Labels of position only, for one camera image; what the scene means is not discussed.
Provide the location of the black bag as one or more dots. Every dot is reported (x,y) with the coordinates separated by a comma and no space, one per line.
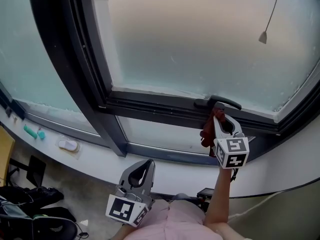
(37,194)

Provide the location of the person's right forearm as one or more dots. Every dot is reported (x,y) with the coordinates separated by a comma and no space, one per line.
(220,196)

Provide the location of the white window sill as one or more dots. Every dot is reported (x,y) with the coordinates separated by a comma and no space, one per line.
(162,174)

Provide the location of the person's left forearm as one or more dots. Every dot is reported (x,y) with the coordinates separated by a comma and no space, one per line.
(120,232)

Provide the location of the small teal cap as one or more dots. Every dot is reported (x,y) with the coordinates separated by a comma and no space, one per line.
(41,135)

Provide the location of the teal tube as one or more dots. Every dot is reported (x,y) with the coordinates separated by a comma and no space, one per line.
(30,132)

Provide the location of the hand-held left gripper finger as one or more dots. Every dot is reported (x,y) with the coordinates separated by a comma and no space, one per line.
(123,180)
(149,181)

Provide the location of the small brown object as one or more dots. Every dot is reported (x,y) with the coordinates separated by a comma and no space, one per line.
(15,120)

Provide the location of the small black box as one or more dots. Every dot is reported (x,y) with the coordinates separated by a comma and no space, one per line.
(205,192)

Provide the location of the dark fixed window frame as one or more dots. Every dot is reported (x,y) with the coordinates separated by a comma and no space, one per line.
(60,54)

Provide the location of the black office chair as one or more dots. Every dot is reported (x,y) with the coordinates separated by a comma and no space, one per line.
(57,230)

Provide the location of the small low glass pane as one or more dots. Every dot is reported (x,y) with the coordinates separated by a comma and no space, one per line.
(155,134)

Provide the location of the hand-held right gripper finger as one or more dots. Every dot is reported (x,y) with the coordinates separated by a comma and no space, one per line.
(218,131)
(237,126)

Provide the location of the bagged white slipper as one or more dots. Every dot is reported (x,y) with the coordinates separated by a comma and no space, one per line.
(67,144)

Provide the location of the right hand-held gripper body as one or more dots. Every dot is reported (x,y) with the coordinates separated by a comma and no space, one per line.
(232,154)

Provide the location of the dark red cloth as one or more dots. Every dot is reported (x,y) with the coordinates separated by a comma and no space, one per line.
(207,131)

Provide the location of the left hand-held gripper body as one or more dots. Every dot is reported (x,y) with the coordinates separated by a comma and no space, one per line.
(120,209)

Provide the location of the small dark clip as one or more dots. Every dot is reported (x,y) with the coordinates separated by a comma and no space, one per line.
(8,112)

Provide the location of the frosted hinged window sash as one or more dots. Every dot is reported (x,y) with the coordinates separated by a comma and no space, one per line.
(200,46)

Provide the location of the person's pink shirt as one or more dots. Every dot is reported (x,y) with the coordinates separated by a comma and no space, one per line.
(175,224)

